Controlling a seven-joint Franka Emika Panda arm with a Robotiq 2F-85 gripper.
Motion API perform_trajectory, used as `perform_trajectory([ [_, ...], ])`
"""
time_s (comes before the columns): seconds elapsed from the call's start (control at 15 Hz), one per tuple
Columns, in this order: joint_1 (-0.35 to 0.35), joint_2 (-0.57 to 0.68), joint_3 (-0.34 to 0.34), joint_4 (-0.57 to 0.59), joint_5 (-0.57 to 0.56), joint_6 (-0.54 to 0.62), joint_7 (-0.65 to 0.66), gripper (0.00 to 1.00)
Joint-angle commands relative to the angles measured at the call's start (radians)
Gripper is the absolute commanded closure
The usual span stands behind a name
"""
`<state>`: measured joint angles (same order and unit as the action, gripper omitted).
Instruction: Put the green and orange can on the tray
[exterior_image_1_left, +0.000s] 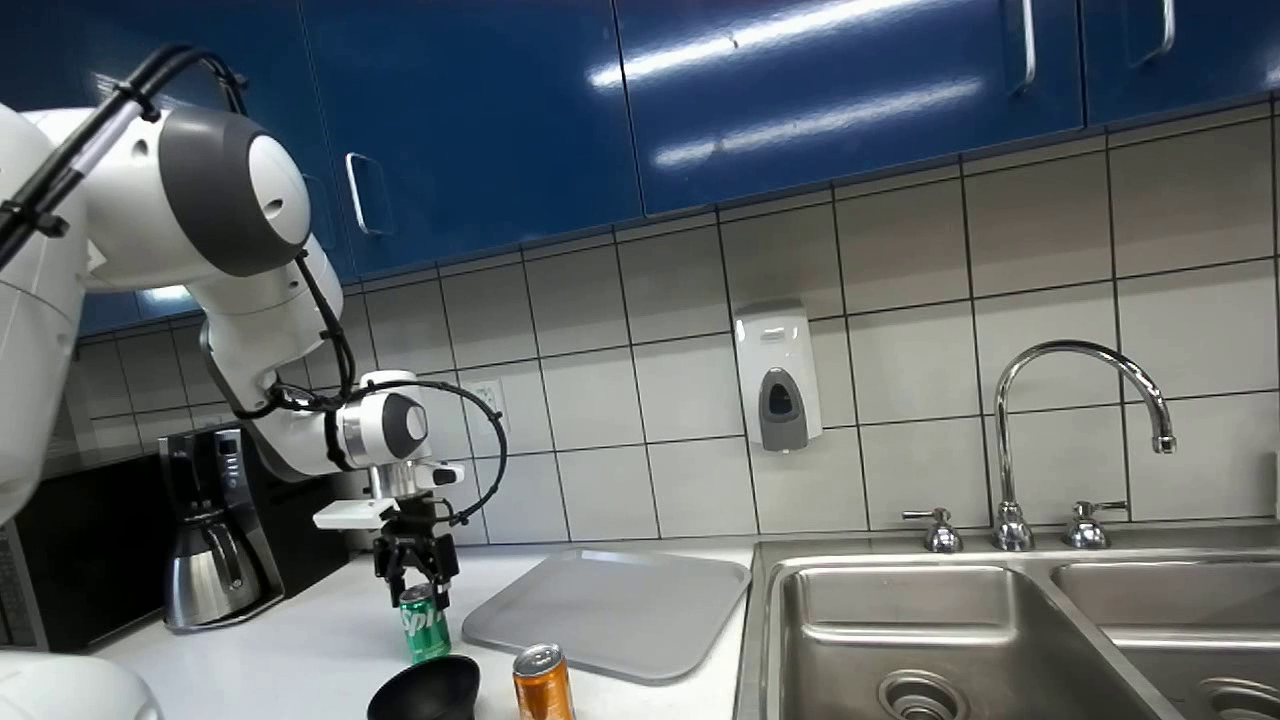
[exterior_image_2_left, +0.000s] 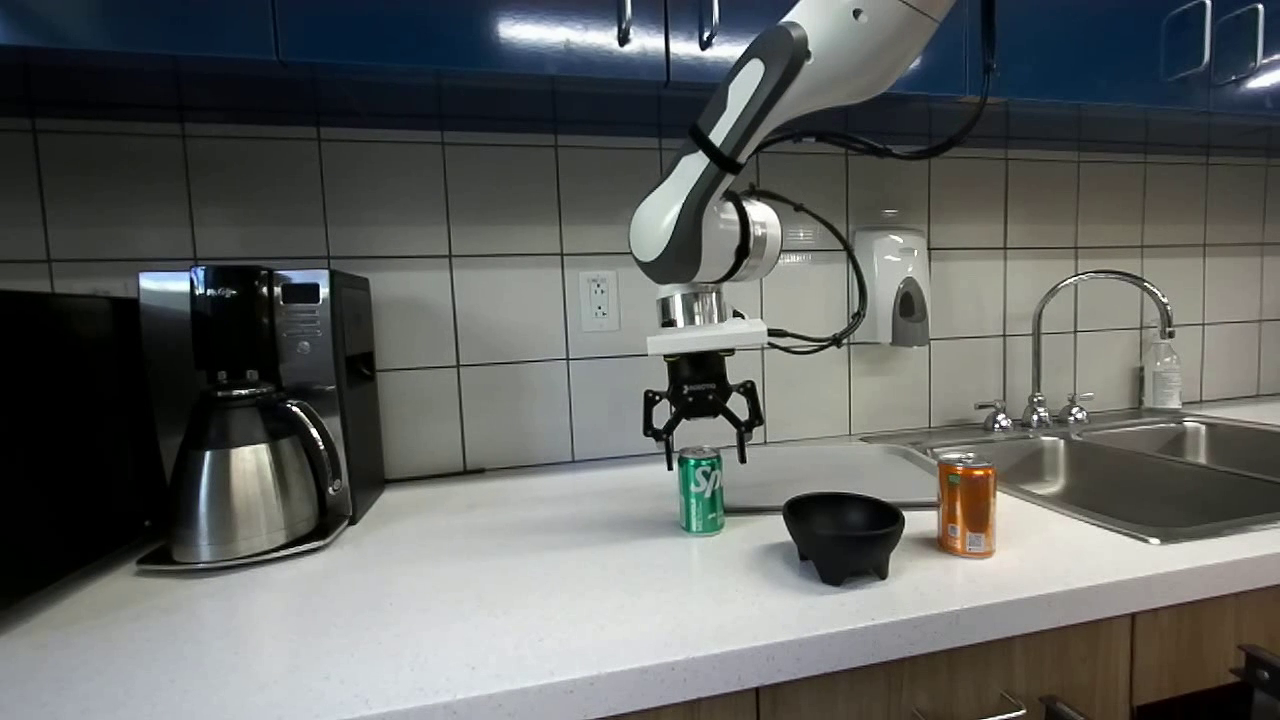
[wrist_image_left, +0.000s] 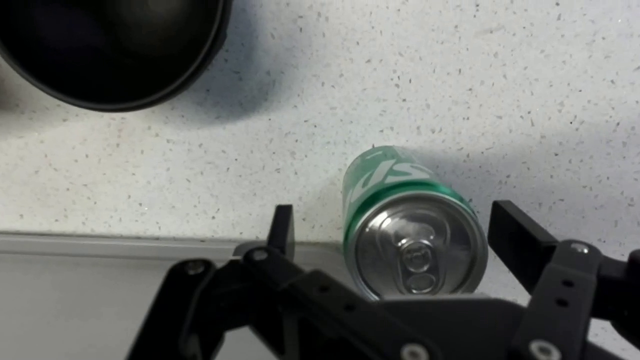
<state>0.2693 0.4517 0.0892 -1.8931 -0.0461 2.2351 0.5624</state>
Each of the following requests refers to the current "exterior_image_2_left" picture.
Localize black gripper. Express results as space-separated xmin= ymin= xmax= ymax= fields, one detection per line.
xmin=641 ymin=347 xmax=766 ymax=474

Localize green soda can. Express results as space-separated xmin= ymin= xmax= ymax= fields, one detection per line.
xmin=674 ymin=445 xmax=732 ymax=540

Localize orange soda can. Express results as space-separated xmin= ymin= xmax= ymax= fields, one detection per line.
xmin=932 ymin=447 xmax=1001 ymax=559

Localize black stone bowl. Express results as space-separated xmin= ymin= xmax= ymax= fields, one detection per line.
xmin=779 ymin=487 xmax=908 ymax=589

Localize white soap dispenser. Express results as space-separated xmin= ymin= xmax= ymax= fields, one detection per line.
xmin=846 ymin=227 xmax=937 ymax=351

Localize chrome faucet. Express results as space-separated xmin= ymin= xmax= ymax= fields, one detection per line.
xmin=977 ymin=263 xmax=1180 ymax=437

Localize black steel coffee maker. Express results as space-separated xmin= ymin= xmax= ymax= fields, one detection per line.
xmin=133 ymin=260 xmax=386 ymax=578

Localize wooden base cabinets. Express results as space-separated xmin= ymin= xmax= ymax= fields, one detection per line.
xmin=604 ymin=585 xmax=1280 ymax=720

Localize stainless steel sink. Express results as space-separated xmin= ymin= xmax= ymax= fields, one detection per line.
xmin=884 ymin=408 xmax=1280 ymax=549

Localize clear soap bottle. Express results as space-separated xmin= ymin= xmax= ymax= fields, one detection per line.
xmin=1138 ymin=334 xmax=1187 ymax=415

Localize stainless steel carafe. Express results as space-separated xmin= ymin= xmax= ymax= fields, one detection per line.
xmin=164 ymin=383 xmax=352 ymax=568

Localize dark object below counter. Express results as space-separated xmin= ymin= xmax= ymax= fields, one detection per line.
xmin=1230 ymin=639 xmax=1280 ymax=720

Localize black microwave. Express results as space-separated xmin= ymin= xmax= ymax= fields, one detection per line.
xmin=0 ymin=289 xmax=169 ymax=612

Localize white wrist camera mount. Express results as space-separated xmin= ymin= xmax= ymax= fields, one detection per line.
xmin=645 ymin=315 xmax=773 ymax=361

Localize white wall outlet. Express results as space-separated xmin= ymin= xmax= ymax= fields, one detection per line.
xmin=575 ymin=268 xmax=625 ymax=338

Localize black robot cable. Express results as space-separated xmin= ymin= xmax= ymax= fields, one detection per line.
xmin=723 ymin=0 xmax=1002 ymax=361

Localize blue glossy wall cabinets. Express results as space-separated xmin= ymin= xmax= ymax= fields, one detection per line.
xmin=0 ymin=0 xmax=1280 ymax=112

